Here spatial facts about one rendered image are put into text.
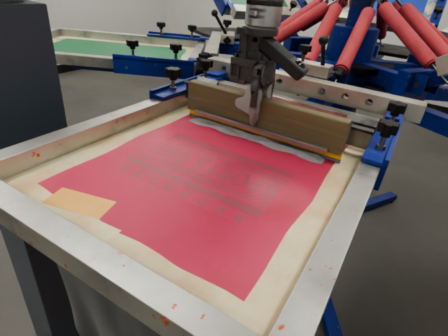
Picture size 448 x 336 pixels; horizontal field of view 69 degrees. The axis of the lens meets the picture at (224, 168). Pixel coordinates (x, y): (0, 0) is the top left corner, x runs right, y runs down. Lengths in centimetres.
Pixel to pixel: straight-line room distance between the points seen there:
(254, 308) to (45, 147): 48
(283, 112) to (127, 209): 40
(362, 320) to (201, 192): 129
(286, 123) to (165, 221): 37
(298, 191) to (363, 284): 132
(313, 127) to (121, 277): 50
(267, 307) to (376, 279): 156
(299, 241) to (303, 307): 15
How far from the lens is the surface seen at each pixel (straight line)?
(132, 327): 68
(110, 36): 192
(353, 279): 190
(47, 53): 93
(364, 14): 142
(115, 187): 60
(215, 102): 82
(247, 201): 57
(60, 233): 47
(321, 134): 73
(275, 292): 44
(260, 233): 51
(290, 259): 48
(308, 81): 104
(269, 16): 72
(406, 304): 192
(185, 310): 36
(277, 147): 77
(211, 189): 59
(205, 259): 46
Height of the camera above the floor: 128
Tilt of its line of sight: 30 degrees down
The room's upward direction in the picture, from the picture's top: 5 degrees clockwise
